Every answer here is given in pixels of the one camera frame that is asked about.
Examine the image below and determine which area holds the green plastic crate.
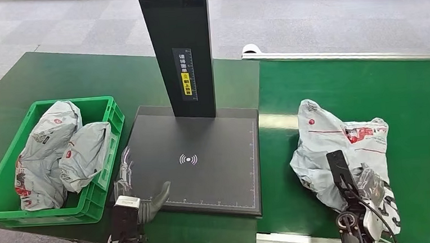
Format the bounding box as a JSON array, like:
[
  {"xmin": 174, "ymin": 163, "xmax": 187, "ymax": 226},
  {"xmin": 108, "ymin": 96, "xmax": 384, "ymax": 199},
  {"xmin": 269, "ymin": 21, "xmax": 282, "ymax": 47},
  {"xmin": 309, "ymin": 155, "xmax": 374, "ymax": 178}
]
[{"xmin": 0, "ymin": 94, "xmax": 132, "ymax": 230}]

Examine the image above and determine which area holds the black and yellow column label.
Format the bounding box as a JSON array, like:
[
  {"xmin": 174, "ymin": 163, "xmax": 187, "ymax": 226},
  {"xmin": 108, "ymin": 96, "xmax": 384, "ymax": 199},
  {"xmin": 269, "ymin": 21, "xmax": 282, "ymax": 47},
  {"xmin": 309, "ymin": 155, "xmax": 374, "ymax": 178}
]
[{"xmin": 171, "ymin": 46, "xmax": 199, "ymax": 103}]

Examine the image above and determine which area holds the white conveyor roller cap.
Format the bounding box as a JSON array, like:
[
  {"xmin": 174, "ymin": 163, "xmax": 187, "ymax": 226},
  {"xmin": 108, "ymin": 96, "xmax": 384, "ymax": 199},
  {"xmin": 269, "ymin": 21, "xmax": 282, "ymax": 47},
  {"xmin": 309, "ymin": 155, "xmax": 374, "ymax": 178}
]
[{"xmin": 240, "ymin": 43, "xmax": 262, "ymax": 57}]

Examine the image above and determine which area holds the long grey courier bag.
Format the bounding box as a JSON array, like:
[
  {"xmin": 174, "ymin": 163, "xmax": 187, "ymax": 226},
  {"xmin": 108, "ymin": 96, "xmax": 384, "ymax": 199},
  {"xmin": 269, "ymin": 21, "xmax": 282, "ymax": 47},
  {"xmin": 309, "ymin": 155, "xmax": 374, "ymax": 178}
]
[{"xmin": 8, "ymin": 99, "xmax": 88, "ymax": 213}]

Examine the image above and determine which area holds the green conveyor belt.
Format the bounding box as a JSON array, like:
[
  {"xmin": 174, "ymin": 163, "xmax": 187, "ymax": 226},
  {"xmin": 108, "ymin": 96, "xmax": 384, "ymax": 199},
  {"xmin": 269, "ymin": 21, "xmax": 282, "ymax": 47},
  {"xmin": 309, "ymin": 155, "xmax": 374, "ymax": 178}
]
[{"xmin": 247, "ymin": 49, "xmax": 430, "ymax": 243}]

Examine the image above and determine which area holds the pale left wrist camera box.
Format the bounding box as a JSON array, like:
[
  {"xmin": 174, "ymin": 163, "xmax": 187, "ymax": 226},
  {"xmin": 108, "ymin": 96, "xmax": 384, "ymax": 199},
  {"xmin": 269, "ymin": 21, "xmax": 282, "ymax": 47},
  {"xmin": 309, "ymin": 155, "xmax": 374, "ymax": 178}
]
[{"xmin": 113, "ymin": 193, "xmax": 142, "ymax": 211}]

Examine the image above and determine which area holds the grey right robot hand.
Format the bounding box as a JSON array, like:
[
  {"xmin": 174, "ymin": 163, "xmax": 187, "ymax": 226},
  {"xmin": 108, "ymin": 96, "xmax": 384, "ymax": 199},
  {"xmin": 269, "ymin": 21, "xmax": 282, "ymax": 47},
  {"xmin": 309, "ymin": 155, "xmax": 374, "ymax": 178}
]
[{"xmin": 353, "ymin": 162, "xmax": 389, "ymax": 209}]

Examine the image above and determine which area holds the small grey courier bag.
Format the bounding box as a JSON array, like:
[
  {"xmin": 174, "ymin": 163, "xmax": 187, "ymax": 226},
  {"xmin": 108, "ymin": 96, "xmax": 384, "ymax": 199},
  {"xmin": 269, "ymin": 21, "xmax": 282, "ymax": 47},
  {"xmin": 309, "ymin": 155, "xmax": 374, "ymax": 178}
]
[{"xmin": 55, "ymin": 120, "xmax": 115, "ymax": 195}]

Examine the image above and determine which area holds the long aluminium conveyor rail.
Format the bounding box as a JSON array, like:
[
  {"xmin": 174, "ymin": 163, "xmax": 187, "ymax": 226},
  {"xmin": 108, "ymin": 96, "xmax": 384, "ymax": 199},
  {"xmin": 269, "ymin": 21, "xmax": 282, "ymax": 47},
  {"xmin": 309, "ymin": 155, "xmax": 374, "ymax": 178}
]
[{"xmin": 240, "ymin": 40, "xmax": 430, "ymax": 74}]

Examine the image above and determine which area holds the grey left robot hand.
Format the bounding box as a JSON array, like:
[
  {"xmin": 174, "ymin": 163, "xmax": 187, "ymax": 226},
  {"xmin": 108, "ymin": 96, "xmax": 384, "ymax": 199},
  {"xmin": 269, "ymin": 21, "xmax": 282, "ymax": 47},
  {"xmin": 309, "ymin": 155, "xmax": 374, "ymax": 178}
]
[{"xmin": 111, "ymin": 143, "xmax": 174, "ymax": 227}]

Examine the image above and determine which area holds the black inbound scanner machine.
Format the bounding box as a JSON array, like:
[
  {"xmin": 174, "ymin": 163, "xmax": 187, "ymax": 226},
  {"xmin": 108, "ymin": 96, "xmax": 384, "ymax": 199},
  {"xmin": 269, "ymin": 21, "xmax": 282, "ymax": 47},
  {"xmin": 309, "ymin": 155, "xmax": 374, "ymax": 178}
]
[{"xmin": 97, "ymin": 0, "xmax": 265, "ymax": 226}]

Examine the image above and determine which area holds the large grey black-print courier bag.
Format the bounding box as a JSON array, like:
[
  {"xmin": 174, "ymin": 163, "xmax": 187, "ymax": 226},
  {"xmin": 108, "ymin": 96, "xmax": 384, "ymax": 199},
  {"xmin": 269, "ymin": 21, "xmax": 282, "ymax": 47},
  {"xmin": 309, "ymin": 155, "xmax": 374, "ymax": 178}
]
[{"xmin": 285, "ymin": 93, "xmax": 402, "ymax": 243}]

